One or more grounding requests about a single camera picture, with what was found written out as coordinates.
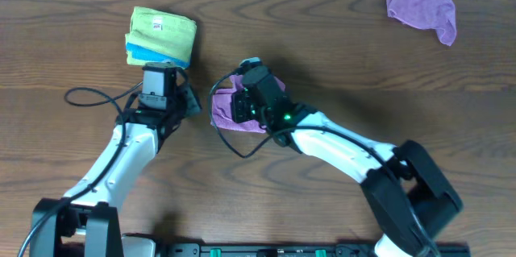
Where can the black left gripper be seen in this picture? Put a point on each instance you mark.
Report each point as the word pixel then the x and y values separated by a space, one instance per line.
pixel 193 103

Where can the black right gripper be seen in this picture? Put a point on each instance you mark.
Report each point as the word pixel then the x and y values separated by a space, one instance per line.
pixel 237 101

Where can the purple microfibre cloth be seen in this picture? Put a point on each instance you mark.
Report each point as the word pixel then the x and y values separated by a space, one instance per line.
pixel 221 110

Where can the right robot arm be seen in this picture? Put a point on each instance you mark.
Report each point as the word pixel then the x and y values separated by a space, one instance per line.
pixel 409 196

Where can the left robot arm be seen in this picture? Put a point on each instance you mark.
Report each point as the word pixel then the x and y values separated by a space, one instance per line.
pixel 85 221

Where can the top green folded cloth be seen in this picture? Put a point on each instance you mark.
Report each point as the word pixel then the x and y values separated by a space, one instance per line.
pixel 169 34

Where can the blue folded cloth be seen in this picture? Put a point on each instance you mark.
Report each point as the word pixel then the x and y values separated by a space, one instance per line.
pixel 142 53

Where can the crumpled purple cloth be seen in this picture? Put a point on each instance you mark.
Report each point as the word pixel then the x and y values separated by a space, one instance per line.
pixel 437 15

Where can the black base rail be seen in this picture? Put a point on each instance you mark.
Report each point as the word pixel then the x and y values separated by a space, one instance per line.
pixel 282 250

